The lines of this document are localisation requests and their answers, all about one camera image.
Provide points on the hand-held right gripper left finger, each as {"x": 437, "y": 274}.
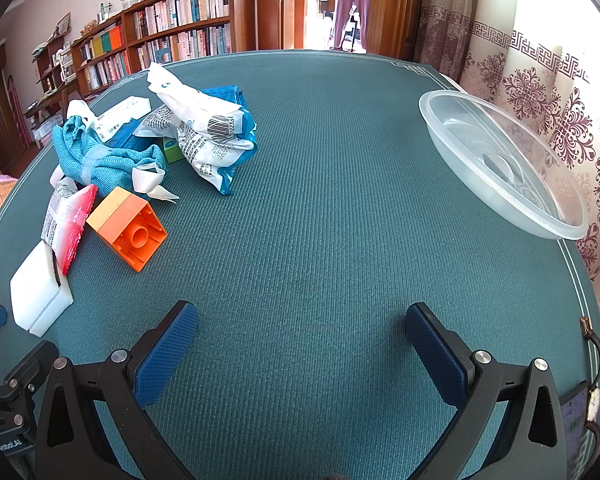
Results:
{"x": 164, "y": 357}

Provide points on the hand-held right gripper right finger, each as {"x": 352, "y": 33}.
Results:
{"x": 437, "y": 357}

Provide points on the orange white sachet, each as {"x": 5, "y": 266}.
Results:
{"x": 35, "y": 290}

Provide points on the orange and yellow toy block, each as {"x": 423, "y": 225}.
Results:
{"x": 130, "y": 230}

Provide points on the teal cloth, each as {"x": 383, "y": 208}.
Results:
{"x": 105, "y": 165}

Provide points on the clear plastic bowl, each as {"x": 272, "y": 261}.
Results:
{"x": 505, "y": 175}

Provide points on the green stick packet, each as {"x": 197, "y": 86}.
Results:
{"x": 172, "y": 152}

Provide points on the white and blue plastic package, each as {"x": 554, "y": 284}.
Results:
{"x": 205, "y": 125}

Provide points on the white medicine box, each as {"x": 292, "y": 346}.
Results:
{"x": 125, "y": 110}

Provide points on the blue snack packet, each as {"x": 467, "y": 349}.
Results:
{"x": 222, "y": 96}

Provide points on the red and white packet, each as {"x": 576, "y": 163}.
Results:
{"x": 72, "y": 225}

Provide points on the dark blue flat packet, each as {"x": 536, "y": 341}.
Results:
{"x": 125, "y": 138}

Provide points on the small wooden shelf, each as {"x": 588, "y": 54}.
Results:
{"x": 50, "y": 67}

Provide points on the white patterned curtain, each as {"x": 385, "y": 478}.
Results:
{"x": 540, "y": 85}

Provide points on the grey-purple patterned curtain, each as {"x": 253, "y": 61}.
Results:
{"x": 442, "y": 15}

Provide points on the wooden door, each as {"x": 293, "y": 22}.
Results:
{"x": 385, "y": 15}

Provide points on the wooden bookshelf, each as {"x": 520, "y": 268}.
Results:
{"x": 242, "y": 20}

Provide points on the rows of books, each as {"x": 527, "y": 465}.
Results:
{"x": 190, "y": 7}

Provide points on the wooden door frame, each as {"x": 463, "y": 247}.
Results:
{"x": 292, "y": 5}

